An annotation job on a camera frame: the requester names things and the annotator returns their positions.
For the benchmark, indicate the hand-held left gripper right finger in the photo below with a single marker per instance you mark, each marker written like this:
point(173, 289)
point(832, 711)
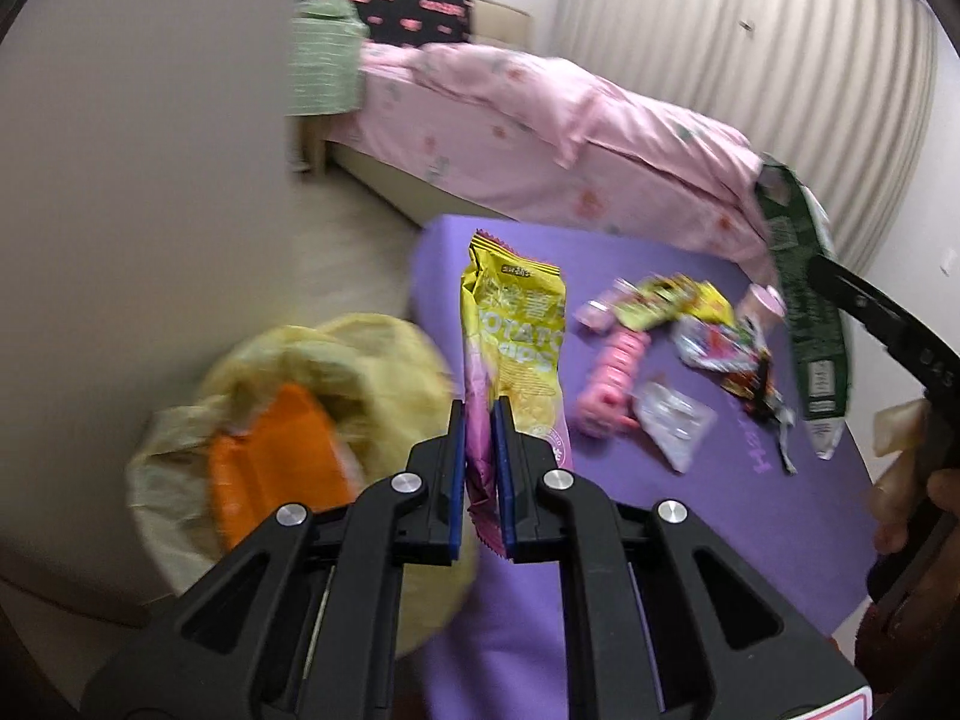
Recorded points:
point(504, 480)

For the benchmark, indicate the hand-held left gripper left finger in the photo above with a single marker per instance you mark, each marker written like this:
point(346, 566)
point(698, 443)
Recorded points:
point(455, 480)

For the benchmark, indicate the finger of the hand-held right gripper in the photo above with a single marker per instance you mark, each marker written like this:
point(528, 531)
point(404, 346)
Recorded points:
point(870, 300)

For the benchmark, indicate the green snack packet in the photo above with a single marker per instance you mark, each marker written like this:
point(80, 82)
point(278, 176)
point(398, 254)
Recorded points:
point(814, 330)

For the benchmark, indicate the yellow pink potato chip bag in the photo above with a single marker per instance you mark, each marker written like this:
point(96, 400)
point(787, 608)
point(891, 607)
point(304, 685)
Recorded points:
point(517, 345)

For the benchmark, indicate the yellow trash bag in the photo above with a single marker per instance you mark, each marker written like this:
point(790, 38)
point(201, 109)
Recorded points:
point(360, 360)

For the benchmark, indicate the yellow snack packet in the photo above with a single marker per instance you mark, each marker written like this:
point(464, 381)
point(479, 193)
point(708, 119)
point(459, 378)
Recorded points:
point(697, 304)

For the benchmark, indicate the person's right hand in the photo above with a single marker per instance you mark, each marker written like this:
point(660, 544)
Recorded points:
point(896, 510)

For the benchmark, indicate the pink cylindrical cup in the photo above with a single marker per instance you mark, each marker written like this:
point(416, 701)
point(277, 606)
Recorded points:
point(761, 311)

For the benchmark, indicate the black red wrapper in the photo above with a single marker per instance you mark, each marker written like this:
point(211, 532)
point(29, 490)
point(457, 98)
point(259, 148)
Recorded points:
point(761, 390)

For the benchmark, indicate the pink blister tray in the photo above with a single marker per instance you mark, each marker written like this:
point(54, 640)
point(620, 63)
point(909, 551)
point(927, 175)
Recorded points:
point(611, 382)

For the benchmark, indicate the white colourful wrapper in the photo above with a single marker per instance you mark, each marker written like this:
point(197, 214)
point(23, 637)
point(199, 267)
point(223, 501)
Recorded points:
point(709, 341)

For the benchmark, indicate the orange packet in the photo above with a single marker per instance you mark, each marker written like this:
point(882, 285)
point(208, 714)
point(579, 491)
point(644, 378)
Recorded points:
point(277, 457)

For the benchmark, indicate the clear plastic wrapper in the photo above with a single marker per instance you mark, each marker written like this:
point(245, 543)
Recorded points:
point(675, 424)

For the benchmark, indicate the small pink wrapper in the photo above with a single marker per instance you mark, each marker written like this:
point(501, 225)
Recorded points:
point(596, 313)

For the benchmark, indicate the purple mat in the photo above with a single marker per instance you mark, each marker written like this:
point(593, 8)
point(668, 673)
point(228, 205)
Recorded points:
point(750, 540)

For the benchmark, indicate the striped curtain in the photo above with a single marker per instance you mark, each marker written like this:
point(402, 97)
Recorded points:
point(750, 37)

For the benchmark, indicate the beige bed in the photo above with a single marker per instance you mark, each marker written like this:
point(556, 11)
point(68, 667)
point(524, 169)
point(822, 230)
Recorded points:
point(390, 184)

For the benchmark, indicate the pink floral duvet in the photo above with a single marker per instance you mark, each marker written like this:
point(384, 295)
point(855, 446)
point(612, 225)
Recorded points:
point(525, 112)

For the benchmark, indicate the wooden nightstand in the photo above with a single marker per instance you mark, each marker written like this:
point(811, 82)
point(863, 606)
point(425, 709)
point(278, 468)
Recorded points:
point(311, 139)

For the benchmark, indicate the green checked cloth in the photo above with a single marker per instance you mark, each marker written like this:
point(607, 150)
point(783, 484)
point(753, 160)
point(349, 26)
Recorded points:
point(322, 60)

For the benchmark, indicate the black pink-print pillow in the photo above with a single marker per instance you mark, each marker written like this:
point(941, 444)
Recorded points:
point(420, 15)

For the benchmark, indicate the white wall socket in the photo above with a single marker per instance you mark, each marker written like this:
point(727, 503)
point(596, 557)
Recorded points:
point(951, 264)

